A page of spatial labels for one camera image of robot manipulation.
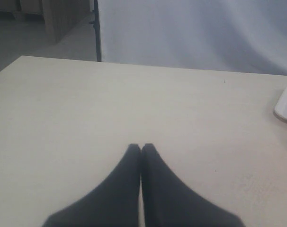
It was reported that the white rectangular plastic tray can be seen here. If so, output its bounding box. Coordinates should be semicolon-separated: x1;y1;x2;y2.
273;87;287;123

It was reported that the wooden furniture in background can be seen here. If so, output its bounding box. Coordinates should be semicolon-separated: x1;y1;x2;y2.
0;0;91;43

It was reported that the white backdrop cloth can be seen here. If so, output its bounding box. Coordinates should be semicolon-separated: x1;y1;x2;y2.
99;0;287;75

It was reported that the black backdrop stand pole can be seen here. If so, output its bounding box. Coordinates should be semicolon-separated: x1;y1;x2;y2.
89;0;102;62

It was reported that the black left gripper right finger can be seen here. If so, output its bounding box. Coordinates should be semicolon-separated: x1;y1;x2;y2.
141;144;244;227

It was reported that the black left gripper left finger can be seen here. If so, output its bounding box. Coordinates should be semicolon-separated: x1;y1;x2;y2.
44;144;141;227

